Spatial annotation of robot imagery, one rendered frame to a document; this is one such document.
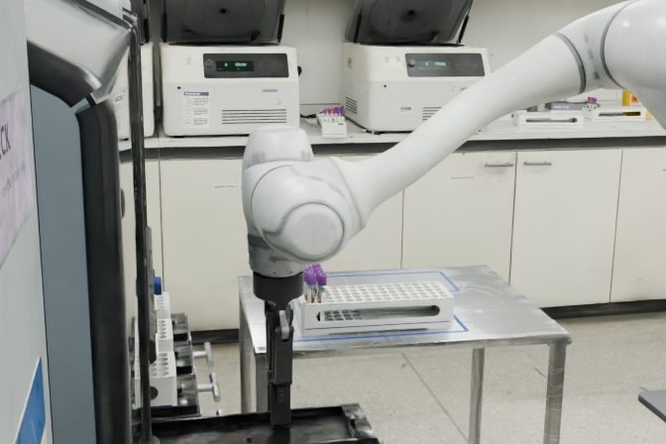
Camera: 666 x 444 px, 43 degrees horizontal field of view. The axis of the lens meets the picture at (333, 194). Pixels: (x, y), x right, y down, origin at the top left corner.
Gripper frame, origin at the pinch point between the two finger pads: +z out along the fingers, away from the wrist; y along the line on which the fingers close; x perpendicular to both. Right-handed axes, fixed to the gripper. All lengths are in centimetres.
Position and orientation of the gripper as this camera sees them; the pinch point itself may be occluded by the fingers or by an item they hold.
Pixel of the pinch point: (278, 396)
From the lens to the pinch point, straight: 133.0
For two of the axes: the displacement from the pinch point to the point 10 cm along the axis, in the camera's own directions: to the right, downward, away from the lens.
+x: 9.8, -0.4, 2.1
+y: 2.1, 2.2, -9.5
